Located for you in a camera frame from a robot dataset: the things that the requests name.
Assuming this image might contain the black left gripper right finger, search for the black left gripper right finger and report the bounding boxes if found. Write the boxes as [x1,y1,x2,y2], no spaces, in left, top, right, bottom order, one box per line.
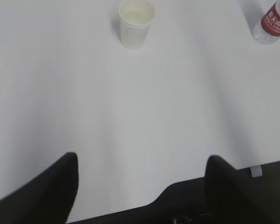
[204,155,280,224]

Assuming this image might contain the white paper cup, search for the white paper cup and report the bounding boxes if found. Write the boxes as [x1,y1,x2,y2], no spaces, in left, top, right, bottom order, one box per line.
[118,0,155,50]

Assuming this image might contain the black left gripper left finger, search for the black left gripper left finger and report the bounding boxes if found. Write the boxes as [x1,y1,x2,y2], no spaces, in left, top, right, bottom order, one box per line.
[0,152,79,224]

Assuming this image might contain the white table edge bracket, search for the white table edge bracket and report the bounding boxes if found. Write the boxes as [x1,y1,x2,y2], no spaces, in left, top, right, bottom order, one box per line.
[250,165,263,178]

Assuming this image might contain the clear water bottle red label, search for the clear water bottle red label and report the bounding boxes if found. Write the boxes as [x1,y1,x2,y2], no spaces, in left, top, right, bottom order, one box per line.
[238,0,280,45]

